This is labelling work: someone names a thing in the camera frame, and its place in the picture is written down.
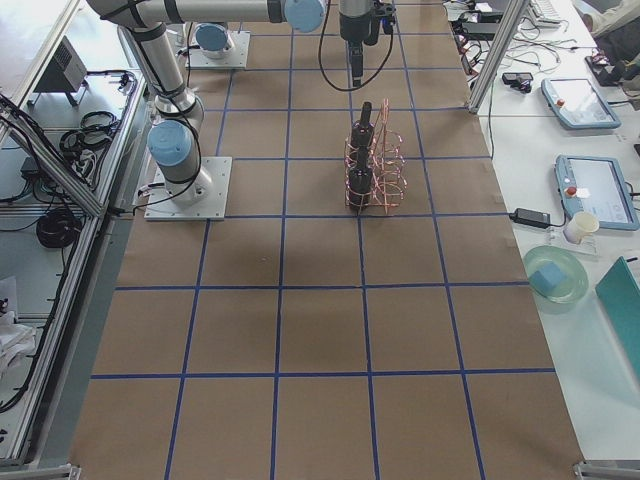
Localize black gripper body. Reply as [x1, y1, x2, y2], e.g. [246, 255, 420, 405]
[349, 12, 380, 48]

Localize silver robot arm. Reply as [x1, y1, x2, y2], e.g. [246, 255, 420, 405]
[195, 23, 234, 60]
[88, 1, 396, 122]

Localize black bottle in basket end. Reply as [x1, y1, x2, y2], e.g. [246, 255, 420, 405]
[346, 147, 373, 215]

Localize far teach pendant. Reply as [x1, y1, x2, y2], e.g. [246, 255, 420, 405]
[541, 78, 621, 130]

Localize teach pendant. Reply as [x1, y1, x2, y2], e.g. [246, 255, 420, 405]
[541, 78, 621, 130]
[554, 155, 639, 231]

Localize black power adapter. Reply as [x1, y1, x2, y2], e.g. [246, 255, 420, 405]
[509, 208, 551, 229]

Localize near teach pendant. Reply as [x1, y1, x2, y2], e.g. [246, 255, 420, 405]
[554, 155, 639, 231]

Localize white paper cup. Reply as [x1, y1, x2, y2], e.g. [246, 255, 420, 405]
[563, 211, 600, 245]

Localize grey metal box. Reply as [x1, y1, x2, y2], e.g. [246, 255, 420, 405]
[27, 36, 88, 107]

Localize green glass bowl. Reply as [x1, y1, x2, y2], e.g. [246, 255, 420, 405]
[523, 246, 589, 304]

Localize blue foam cube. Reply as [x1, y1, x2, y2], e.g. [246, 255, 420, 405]
[529, 262, 568, 296]

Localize teal book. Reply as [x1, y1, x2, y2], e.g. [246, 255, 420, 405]
[596, 257, 639, 363]

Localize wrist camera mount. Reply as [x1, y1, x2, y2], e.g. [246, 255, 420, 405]
[371, 0, 396, 36]

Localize black bottle under basket handle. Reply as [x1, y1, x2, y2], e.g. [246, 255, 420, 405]
[349, 101, 374, 161]

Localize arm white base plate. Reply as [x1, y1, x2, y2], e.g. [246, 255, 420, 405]
[144, 157, 233, 221]
[186, 31, 251, 70]

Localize copper wire wine basket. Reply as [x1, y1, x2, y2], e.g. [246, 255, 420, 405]
[344, 98, 407, 214]

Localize aluminium frame post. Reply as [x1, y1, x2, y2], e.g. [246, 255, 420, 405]
[467, 0, 528, 114]

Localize coiled black cables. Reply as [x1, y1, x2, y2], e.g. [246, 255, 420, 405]
[35, 207, 76, 250]

